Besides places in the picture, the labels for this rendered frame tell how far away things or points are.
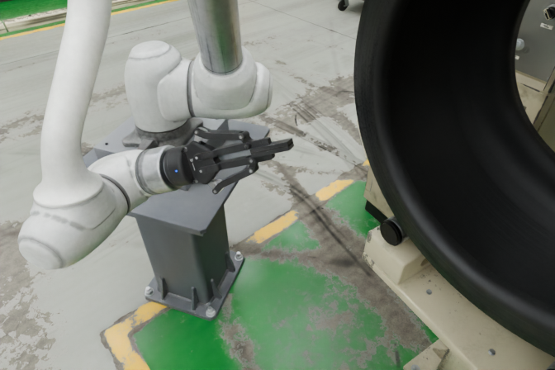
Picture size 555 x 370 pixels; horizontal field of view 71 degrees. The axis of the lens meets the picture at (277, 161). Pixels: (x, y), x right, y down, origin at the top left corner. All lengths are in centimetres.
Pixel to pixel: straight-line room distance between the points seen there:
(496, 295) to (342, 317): 112
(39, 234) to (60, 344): 109
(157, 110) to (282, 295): 92
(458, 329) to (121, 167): 64
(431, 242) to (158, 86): 75
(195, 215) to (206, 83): 34
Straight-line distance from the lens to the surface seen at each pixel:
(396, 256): 69
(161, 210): 108
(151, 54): 105
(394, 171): 57
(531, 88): 126
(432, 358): 161
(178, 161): 71
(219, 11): 81
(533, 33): 128
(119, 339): 166
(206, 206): 106
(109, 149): 119
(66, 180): 67
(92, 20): 68
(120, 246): 192
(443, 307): 74
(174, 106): 106
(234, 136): 67
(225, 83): 96
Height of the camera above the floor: 139
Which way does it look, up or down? 39 degrees down
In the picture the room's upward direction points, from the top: straight up
